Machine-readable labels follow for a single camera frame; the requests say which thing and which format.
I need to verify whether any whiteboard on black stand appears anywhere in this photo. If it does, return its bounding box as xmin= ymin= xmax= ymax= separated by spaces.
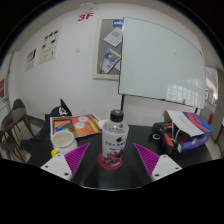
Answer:
xmin=117 ymin=16 xmax=207 ymax=114

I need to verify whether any red floor number sign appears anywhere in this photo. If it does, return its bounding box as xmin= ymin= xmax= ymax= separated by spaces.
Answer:
xmin=76 ymin=12 xmax=95 ymax=23

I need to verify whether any black and red power tool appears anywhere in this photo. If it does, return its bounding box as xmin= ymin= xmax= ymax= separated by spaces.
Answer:
xmin=151 ymin=121 xmax=176 ymax=155

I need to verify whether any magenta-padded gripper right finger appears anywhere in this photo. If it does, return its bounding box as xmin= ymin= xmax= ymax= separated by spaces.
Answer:
xmin=133 ymin=143 xmax=184 ymax=183

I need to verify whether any black jacket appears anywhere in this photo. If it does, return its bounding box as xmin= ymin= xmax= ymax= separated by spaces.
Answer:
xmin=19 ymin=98 xmax=73 ymax=158

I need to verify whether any white mug with yellow handle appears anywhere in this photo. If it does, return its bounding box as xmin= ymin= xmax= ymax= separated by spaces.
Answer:
xmin=50 ymin=129 xmax=80 ymax=158

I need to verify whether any blue cardboard box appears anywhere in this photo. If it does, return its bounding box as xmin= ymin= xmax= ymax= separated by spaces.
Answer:
xmin=161 ymin=109 xmax=214 ymax=154

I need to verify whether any small white wall poster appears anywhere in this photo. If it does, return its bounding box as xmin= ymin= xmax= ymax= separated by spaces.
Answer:
xmin=25 ymin=47 xmax=37 ymax=72

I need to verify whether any flat round red coaster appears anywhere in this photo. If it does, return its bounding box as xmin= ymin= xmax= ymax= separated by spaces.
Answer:
xmin=97 ymin=152 xmax=125 ymax=171

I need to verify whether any large white wall poster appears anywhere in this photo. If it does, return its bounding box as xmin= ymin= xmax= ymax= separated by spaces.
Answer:
xmin=38 ymin=26 xmax=64 ymax=65

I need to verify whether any grey pinboard with papers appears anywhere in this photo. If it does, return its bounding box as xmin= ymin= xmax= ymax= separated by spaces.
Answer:
xmin=92 ymin=17 xmax=125 ymax=81

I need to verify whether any orange colourful booklet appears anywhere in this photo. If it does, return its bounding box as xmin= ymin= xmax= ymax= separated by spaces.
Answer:
xmin=49 ymin=113 xmax=103 ymax=140

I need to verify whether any red floor-standing cabinet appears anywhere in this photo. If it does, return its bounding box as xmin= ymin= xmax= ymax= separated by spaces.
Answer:
xmin=207 ymin=112 xmax=215 ymax=126

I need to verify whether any clear black-capped drink bottle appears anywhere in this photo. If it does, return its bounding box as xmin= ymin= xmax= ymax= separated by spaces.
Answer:
xmin=100 ymin=109 xmax=130 ymax=168

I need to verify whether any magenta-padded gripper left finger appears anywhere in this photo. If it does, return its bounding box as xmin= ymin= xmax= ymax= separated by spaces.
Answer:
xmin=39 ymin=142 xmax=92 ymax=183

